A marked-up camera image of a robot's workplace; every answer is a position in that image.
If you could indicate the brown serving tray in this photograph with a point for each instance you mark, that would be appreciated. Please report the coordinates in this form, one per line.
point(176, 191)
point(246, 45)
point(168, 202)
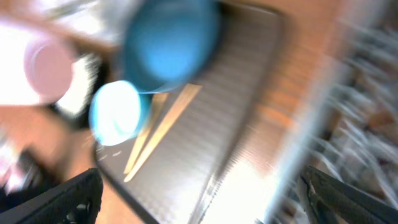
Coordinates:
point(176, 182)

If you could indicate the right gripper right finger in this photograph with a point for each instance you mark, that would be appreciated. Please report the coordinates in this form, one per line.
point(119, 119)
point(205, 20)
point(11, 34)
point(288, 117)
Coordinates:
point(327, 200)

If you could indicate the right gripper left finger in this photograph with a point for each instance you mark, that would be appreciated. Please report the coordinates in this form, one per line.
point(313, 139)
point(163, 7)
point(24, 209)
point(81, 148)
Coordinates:
point(77, 200)

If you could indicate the pink cup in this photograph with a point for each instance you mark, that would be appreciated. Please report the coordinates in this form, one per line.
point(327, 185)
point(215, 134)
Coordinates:
point(48, 66)

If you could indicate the wooden chopstick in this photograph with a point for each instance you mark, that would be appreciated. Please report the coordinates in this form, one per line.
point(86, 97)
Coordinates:
point(158, 101)
point(163, 124)

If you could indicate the light blue bowl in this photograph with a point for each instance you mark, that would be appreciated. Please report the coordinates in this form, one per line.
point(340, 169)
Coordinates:
point(118, 112)

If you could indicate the grey dishwasher rack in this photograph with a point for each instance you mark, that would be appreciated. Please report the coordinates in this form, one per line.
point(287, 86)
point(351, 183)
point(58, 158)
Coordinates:
point(349, 128)

